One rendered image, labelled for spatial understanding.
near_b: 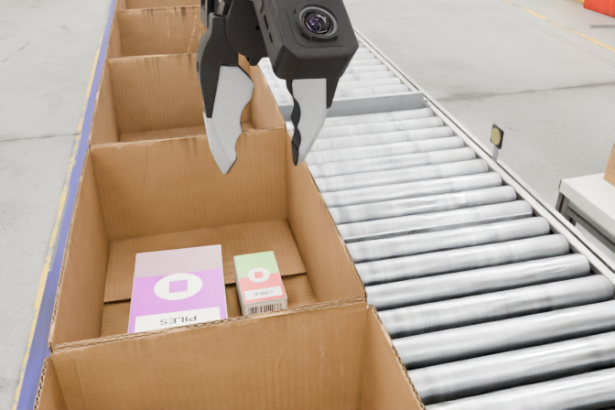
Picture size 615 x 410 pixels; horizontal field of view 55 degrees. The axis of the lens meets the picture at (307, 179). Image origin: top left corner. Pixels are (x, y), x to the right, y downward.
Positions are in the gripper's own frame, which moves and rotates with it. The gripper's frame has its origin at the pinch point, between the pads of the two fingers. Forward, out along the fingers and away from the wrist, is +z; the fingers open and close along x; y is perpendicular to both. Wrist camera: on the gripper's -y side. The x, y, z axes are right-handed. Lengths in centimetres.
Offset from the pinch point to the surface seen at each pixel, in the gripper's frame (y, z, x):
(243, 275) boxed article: 18.6, 29.6, -5.0
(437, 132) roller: 78, 48, -77
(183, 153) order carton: 38.5, 22.1, -1.1
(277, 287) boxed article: 14.8, 29.1, -8.3
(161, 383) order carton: 0.0, 23.3, 8.6
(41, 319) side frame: 21.8, 34.0, 19.9
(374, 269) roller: 32, 47, -34
